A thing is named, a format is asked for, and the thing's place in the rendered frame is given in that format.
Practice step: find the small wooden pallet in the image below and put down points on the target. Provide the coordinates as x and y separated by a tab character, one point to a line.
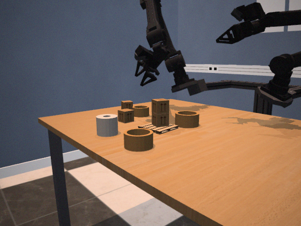
159	130

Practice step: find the grey cylinder with pale top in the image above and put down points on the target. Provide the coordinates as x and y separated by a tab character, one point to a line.
107	125

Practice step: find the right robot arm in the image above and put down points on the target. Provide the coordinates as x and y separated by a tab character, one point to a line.
157	35

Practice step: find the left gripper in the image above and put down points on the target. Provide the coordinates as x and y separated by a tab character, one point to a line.
237	33

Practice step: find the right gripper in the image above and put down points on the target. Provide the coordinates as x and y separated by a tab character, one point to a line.
147	73

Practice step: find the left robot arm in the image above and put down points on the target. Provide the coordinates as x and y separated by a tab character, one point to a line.
279	65

